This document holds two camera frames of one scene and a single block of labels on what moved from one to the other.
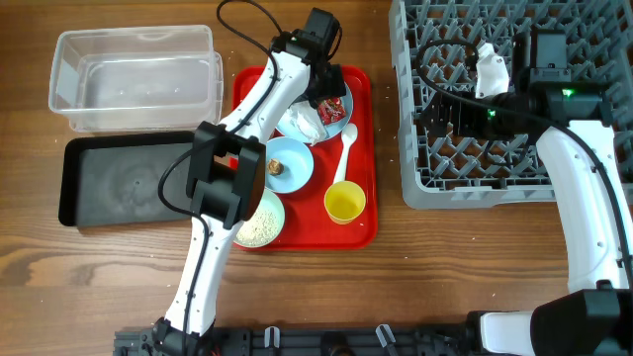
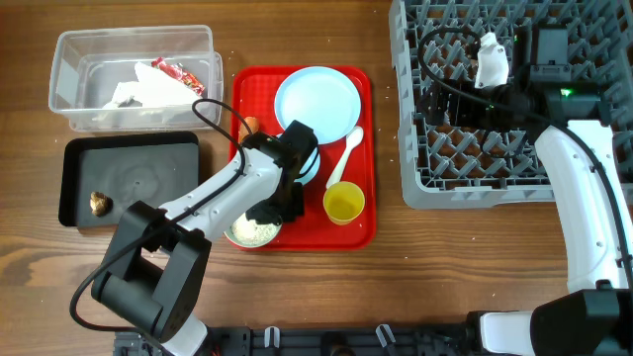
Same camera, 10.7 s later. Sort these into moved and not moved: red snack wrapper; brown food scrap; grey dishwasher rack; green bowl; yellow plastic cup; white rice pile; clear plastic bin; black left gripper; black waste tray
Moved: brown food scrap; black left gripper; red snack wrapper
Not moved: green bowl; black waste tray; clear plastic bin; grey dishwasher rack; white rice pile; yellow plastic cup
